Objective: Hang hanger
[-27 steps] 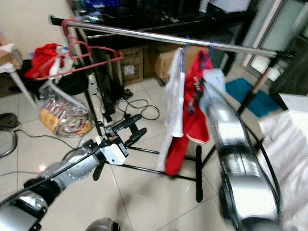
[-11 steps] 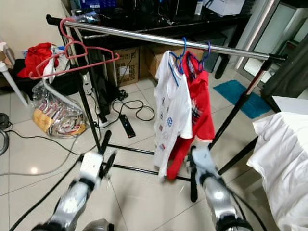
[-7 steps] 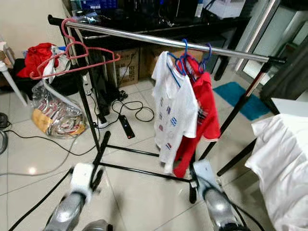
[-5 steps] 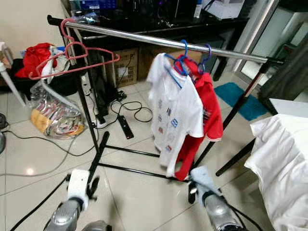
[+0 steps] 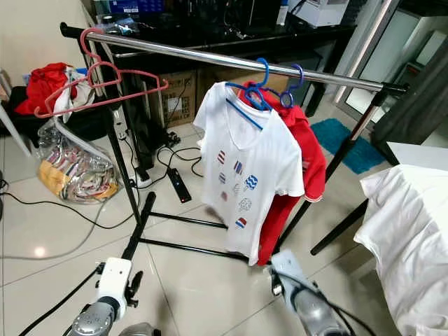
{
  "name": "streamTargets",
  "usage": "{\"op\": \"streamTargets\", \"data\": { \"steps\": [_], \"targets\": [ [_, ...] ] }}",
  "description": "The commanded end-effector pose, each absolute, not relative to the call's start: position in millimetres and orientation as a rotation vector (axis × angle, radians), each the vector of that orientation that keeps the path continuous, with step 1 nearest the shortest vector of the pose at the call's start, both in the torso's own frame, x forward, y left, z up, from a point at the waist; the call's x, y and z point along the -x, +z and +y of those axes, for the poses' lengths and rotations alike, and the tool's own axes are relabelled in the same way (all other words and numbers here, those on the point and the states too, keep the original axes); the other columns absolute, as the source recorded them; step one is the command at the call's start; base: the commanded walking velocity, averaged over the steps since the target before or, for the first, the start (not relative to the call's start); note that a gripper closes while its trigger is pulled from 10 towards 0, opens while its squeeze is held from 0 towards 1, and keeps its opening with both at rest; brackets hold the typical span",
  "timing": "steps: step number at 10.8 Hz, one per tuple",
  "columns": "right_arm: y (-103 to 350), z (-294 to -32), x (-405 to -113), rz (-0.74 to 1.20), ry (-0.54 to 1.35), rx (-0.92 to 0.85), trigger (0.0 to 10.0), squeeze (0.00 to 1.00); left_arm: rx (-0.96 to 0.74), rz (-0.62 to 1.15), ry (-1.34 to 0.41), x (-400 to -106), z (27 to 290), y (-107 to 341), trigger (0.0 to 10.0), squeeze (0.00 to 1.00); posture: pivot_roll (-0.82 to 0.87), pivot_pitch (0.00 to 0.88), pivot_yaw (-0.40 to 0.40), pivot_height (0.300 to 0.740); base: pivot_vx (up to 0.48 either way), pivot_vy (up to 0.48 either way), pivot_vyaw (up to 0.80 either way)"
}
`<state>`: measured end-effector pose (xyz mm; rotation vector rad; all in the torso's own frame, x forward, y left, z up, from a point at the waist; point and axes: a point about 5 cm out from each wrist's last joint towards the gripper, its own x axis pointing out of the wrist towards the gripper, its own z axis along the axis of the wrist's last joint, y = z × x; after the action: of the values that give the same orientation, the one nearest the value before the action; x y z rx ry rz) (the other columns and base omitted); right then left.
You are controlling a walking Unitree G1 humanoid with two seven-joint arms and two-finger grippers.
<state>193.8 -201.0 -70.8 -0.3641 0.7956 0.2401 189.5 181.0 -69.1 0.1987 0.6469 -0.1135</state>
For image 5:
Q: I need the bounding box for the white power strip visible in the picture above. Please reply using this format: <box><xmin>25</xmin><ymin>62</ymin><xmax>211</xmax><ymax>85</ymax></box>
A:
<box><xmin>112</xmin><ymin>105</ymin><xmax>151</xmax><ymax>188</ymax></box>

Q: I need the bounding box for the black desk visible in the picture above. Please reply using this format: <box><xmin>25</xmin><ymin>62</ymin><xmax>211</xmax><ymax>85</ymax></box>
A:
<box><xmin>91</xmin><ymin>0</ymin><xmax>358</xmax><ymax>74</ymax></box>

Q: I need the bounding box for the white printed t-shirt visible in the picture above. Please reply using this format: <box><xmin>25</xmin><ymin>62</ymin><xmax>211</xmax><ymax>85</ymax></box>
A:
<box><xmin>192</xmin><ymin>82</ymin><xmax>307</xmax><ymax>267</ymax></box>

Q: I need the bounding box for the grey left robot foot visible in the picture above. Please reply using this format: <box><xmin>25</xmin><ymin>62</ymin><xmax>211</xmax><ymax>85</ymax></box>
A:
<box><xmin>118</xmin><ymin>322</ymin><xmax>160</xmax><ymax>336</ymax></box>

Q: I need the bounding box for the black laundry basket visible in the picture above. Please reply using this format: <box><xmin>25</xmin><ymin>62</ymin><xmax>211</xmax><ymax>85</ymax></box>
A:
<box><xmin>7</xmin><ymin>87</ymin><xmax>113</xmax><ymax>148</ymax></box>

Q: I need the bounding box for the white cotton shirt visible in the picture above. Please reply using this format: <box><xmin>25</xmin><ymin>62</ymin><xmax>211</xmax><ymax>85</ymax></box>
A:
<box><xmin>353</xmin><ymin>163</ymin><xmax>448</xmax><ymax>335</ymax></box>

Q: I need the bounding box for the crumpled white grey garment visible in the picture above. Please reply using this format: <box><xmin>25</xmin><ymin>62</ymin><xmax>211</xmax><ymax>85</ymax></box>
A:
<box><xmin>63</xmin><ymin>66</ymin><xmax>92</xmax><ymax>116</ymax></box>

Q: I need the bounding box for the crumpled red garment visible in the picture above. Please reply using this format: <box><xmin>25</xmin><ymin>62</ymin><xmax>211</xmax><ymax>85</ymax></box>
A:
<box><xmin>14</xmin><ymin>63</ymin><xmax>71</xmax><ymax>116</ymax></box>

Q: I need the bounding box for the pink plastic hanger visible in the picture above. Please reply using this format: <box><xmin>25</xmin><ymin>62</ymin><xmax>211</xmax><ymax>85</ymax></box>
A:
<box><xmin>34</xmin><ymin>27</ymin><xmax>170</xmax><ymax>120</ymax></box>

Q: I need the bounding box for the clear plastic bag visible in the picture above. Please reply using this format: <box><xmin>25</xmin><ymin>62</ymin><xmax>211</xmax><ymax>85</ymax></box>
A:
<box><xmin>37</xmin><ymin>118</ymin><xmax>118</xmax><ymax>205</ymax></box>

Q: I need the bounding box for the white appliance box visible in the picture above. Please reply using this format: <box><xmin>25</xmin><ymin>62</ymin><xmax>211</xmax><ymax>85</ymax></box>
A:
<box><xmin>287</xmin><ymin>0</ymin><xmax>351</xmax><ymax>27</ymax></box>

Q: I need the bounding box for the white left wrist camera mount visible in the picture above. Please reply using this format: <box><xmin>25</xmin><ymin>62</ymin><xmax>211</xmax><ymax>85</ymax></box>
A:
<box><xmin>98</xmin><ymin>257</ymin><xmax>134</xmax><ymax>302</ymax></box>

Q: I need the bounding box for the chrome clothes rack black frame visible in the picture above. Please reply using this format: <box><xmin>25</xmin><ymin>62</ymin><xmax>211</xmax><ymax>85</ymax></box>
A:
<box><xmin>60</xmin><ymin>21</ymin><xmax>410</xmax><ymax>268</ymax></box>

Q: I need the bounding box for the dark grey curtain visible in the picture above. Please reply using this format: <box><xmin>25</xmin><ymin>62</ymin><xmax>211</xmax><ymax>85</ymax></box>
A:
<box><xmin>371</xmin><ymin>49</ymin><xmax>448</xmax><ymax>148</ymax></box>

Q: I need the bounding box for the blue flat box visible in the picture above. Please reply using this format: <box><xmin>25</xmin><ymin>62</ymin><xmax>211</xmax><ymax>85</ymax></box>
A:
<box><xmin>94</xmin><ymin>0</ymin><xmax>155</xmax><ymax>15</ymax></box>

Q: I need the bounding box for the cardboard box with black print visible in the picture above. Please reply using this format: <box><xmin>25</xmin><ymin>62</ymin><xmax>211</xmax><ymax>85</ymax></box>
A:
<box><xmin>161</xmin><ymin>70</ymin><xmax>200</xmax><ymax>128</ymax></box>

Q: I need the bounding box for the black table leg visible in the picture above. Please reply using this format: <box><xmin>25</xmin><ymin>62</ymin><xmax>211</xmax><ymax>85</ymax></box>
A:
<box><xmin>310</xmin><ymin>199</ymin><xmax>370</xmax><ymax>256</ymax></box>

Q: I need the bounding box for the teal floor rug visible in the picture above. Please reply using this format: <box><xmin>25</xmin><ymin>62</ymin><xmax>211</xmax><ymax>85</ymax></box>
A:
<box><xmin>311</xmin><ymin>118</ymin><xmax>387</xmax><ymax>176</ymax></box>

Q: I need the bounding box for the red polo shirt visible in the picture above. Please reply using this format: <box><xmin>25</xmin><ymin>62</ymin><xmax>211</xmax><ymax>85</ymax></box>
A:
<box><xmin>241</xmin><ymin>80</ymin><xmax>328</xmax><ymax>267</ymax></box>

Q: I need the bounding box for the blue plastic hanger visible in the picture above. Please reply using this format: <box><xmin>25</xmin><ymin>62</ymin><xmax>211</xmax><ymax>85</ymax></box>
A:
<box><xmin>224</xmin><ymin>57</ymin><xmax>277</xmax><ymax>132</ymax></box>

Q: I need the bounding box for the black power strip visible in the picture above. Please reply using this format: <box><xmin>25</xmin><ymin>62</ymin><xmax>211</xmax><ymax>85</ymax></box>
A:
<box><xmin>167</xmin><ymin>167</ymin><xmax>193</xmax><ymax>205</ymax></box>

